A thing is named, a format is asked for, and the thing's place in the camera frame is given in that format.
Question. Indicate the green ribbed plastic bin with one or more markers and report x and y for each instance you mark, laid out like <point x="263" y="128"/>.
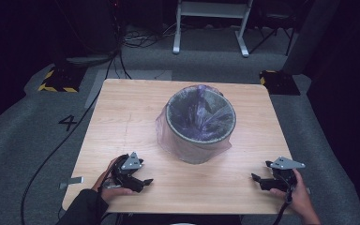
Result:
<point x="197" y="153"/>

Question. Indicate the purple plastic bag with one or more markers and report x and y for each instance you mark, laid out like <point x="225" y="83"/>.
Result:
<point x="200" y="115"/>

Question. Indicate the white metal stand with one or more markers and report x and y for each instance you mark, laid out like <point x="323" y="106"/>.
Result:
<point x="212" y="9"/>

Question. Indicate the black folding stand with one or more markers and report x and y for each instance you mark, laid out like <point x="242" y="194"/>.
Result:
<point x="275" y="31"/>

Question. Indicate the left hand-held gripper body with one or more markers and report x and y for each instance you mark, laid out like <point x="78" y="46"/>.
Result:
<point x="131" y="162"/>

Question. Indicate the person's right hand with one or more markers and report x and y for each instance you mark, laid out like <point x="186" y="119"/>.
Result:
<point x="300" y="200"/>

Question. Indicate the person's left hand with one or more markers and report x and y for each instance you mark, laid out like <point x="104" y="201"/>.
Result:
<point x="112" y="193"/>

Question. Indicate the grey pillar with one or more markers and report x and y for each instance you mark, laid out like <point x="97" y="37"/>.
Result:
<point x="309" y="34"/>

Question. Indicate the yellow-black striped floor base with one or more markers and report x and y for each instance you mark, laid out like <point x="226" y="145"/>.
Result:
<point x="279" y="82"/>
<point x="62" y="79"/>

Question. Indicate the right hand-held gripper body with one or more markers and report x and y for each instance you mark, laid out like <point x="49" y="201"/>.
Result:
<point x="286" y="163"/>

